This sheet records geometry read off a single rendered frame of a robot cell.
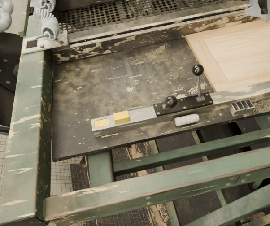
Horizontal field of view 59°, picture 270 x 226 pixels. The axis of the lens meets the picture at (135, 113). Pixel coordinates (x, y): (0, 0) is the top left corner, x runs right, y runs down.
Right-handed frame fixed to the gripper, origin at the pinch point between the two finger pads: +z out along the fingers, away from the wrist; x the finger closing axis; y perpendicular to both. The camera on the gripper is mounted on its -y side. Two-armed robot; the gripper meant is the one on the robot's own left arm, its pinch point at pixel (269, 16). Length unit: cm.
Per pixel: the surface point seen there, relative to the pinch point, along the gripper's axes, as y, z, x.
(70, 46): 72, -3, 18
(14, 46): 151, 6, 14
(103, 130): 38, 6, 45
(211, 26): 31.1, 24.0, -22.0
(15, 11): 573, 102, -157
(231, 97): 8.9, 21.7, 14.0
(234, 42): 19.5, 28.3, -17.0
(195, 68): 17.4, 6.3, 14.9
